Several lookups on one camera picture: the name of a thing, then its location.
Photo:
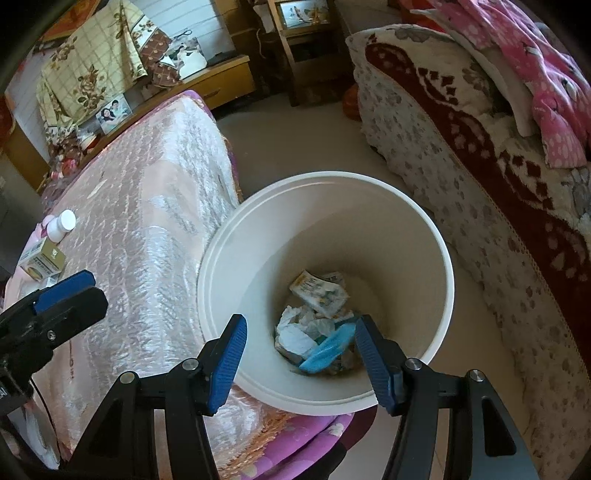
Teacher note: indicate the wedding photo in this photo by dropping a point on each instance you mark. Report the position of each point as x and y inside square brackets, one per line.
[189, 57]

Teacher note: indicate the blue packet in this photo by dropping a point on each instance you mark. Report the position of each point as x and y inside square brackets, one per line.
[323, 353]

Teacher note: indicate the black flat device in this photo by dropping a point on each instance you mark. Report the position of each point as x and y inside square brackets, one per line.
[222, 58]

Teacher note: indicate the dark grey cabinet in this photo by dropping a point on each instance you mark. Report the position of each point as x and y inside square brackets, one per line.
[14, 207]

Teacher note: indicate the wooden cabinet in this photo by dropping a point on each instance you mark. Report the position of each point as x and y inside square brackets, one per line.
[226, 76]

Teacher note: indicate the white bottle with pink label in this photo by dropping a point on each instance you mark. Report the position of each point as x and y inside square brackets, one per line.
[62, 226]

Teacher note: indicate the red orange bag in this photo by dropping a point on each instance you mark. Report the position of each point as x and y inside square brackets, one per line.
[353, 104]

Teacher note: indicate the white bucket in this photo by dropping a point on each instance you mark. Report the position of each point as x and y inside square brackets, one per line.
[258, 258]

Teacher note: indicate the white tissue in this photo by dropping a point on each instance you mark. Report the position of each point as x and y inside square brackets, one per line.
[295, 339]

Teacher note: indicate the green white medicine box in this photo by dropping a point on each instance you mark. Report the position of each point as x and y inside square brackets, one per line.
[41, 258]

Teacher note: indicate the white green carton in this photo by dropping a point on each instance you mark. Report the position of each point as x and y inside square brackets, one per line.
[318, 293]

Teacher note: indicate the wooden nightstand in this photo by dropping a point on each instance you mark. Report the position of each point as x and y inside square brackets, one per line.
[304, 46]

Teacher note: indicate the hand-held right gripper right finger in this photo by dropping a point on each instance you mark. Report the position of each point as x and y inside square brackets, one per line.
[374, 364]

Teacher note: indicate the pink dotted clothing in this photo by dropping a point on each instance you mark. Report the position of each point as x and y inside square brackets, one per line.
[531, 60]

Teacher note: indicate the framed couple photo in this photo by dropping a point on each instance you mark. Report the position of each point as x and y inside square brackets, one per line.
[113, 113]

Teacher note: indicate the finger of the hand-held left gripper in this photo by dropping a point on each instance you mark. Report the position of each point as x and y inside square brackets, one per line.
[64, 288]
[78, 311]

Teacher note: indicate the yellow floral blanket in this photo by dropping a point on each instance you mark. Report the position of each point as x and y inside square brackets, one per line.
[92, 60]

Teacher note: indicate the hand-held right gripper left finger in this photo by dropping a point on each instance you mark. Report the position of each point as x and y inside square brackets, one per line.
[226, 364]

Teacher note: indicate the red hanging cloth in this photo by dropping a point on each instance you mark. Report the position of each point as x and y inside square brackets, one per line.
[74, 16]

